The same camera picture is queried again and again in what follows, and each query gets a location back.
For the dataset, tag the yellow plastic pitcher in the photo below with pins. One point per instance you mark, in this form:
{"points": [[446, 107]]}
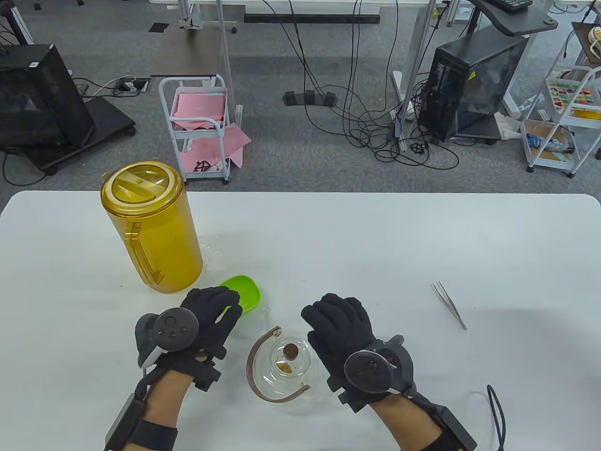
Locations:
{"points": [[164, 235]]}

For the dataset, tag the yellow bowl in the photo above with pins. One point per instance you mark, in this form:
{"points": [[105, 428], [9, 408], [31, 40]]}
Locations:
{"points": [[587, 113]]}

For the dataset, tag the glass infuser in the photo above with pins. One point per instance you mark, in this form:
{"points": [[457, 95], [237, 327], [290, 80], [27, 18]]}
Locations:
{"points": [[303, 369]]}

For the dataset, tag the right wrist sensor band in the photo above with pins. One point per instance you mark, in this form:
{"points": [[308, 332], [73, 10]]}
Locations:
{"points": [[450, 427]]}

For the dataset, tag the pink paper stack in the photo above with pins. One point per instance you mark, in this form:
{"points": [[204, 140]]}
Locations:
{"points": [[197, 105]]}

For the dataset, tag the person's right hand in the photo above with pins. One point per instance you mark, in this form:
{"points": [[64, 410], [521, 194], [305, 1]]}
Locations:
{"points": [[340, 324]]}

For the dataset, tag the left hand controller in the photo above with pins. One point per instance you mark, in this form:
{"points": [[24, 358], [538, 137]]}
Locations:
{"points": [[173, 329]]}

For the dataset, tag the glass lid with wooden knob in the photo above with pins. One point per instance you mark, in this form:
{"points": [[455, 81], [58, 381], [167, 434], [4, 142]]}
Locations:
{"points": [[291, 351]]}

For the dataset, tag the blue cloth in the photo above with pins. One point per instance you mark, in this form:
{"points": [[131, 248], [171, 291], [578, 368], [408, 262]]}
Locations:
{"points": [[540, 141]]}

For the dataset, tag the wooden table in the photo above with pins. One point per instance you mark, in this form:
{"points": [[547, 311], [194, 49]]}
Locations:
{"points": [[580, 42]]}

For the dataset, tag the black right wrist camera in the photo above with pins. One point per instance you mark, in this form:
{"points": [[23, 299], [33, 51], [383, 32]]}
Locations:
{"points": [[354, 404]]}

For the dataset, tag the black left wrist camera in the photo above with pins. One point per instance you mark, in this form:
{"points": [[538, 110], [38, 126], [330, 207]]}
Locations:
{"points": [[206, 373]]}

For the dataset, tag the black keyboard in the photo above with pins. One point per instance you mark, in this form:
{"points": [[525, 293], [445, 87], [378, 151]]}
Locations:
{"points": [[512, 3]]}

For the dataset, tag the floor outlet box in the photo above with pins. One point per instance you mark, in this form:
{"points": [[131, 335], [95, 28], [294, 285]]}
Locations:
{"points": [[134, 85]]}

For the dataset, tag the person's right forearm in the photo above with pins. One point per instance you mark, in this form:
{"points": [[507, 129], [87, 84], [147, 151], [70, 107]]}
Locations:
{"points": [[404, 423]]}

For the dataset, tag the black rolling stand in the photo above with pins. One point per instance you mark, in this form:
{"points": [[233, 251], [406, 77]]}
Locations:
{"points": [[110, 120]]}

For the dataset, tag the right hand controller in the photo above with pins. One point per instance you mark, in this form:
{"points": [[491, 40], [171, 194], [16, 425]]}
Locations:
{"points": [[368, 371]]}

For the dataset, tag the white plastic bag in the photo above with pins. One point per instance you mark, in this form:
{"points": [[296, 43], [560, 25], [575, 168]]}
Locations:
{"points": [[507, 129]]}

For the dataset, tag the left wrist sensor band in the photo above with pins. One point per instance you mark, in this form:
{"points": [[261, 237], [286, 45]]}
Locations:
{"points": [[150, 434]]}

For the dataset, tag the black glass-sided computer tower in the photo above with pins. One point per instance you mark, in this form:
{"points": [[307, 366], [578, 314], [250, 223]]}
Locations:
{"points": [[469, 80]]}

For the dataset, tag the white desk frame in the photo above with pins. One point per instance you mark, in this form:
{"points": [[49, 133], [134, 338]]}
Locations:
{"points": [[225, 56]]}

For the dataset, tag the black standing desk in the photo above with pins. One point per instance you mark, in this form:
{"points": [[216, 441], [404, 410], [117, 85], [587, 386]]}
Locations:
{"points": [[516, 23]]}

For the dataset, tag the person's left hand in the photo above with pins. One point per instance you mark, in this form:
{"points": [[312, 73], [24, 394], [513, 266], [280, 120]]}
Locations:
{"points": [[213, 305]]}

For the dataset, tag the white power strip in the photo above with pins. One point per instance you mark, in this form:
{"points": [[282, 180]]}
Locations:
{"points": [[396, 82]]}

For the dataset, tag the pink paper sheet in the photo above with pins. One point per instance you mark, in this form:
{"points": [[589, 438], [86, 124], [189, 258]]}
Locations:
{"points": [[235, 138]]}

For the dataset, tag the dried chrysanthemum flowers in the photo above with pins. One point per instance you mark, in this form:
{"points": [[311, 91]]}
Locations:
{"points": [[285, 368]]}

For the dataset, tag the white trolley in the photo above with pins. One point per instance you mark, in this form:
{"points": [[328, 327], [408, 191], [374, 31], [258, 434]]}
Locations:
{"points": [[206, 177], [554, 163]]}

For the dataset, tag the black desk crossbar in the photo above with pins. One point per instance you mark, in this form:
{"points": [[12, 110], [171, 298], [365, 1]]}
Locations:
{"points": [[310, 19]]}

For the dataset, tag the wrist sensor band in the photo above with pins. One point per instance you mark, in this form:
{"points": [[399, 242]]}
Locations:
{"points": [[450, 427], [150, 434]]}

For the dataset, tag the metal tweezers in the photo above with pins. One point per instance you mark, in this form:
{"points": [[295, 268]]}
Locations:
{"points": [[450, 305]]}

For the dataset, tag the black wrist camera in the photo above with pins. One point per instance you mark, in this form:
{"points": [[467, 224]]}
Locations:
{"points": [[206, 373], [354, 404]]}

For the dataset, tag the black mesh computer tower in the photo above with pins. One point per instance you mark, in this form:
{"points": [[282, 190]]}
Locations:
{"points": [[37, 103]]}

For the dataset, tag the hand controller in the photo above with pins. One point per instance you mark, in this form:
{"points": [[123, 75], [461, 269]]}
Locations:
{"points": [[368, 371], [173, 329]]}

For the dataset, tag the colourful puzzle board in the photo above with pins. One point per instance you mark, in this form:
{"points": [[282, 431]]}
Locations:
{"points": [[570, 94]]}

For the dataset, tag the dark brown side table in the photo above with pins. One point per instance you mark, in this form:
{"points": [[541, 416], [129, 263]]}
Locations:
{"points": [[188, 54]]}

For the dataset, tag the green plastic bowl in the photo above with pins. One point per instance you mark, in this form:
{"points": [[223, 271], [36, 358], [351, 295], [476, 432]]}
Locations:
{"points": [[249, 291]]}

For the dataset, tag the black desk foot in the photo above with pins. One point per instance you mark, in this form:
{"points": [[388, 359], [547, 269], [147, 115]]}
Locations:
{"points": [[310, 97]]}

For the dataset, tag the person's left forearm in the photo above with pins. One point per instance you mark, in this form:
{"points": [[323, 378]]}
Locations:
{"points": [[166, 399]]}

